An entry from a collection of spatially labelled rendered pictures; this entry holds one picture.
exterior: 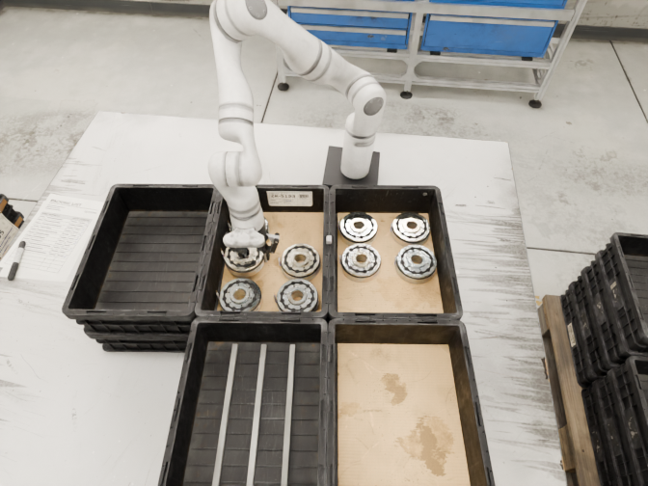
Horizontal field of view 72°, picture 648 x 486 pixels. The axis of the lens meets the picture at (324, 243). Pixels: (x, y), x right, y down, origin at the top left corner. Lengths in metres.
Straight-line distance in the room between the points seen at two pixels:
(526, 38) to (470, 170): 1.49
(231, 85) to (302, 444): 0.74
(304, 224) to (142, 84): 2.38
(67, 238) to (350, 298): 0.93
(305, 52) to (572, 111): 2.50
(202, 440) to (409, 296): 0.58
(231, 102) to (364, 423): 0.71
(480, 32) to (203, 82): 1.80
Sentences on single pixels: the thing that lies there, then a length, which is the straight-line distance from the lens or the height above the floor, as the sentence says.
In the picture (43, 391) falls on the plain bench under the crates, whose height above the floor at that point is 0.70.
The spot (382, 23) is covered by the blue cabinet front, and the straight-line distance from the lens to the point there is 2.89.
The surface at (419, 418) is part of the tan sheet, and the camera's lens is 1.04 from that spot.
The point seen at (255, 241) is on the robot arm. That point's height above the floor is 1.03.
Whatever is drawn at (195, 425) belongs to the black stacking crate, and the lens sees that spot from 1.05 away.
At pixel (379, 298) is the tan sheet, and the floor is 0.83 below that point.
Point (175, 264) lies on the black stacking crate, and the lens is 1.25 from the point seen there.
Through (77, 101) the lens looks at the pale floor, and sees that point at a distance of 3.48.
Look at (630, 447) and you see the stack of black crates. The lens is 1.73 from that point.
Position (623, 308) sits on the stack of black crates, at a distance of 1.75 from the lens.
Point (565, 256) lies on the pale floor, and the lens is 2.48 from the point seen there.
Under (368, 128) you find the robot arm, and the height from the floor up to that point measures 1.00.
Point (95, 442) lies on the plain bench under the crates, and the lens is 1.26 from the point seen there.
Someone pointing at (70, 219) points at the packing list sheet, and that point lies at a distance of 1.66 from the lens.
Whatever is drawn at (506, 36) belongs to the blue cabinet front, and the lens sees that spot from 2.99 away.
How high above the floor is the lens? 1.82
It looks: 54 degrees down
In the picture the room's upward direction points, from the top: 1 degrees counter-clockwise
